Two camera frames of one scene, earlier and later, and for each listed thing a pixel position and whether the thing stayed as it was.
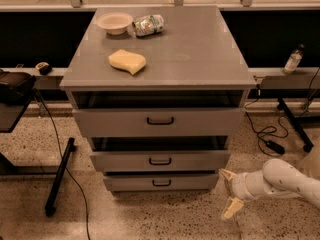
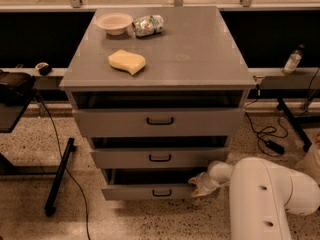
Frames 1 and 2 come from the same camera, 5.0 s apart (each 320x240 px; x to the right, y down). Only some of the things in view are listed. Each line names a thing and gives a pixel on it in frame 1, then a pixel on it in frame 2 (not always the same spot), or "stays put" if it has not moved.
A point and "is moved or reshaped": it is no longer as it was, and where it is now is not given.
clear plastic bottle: x=294 y=60 stays put
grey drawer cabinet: x=160 y=91 stays put
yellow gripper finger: x=227 y=172 -> x=193 y=180
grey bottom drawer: x=160 y=182 is moved or reshaped
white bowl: x=115 y=23 stays put
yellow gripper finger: x=234 y=204 -> x=200 y=192
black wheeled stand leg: x=308 y=145 stays put
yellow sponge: x=127 y=61 stays put
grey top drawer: x=158 y=122 stays put
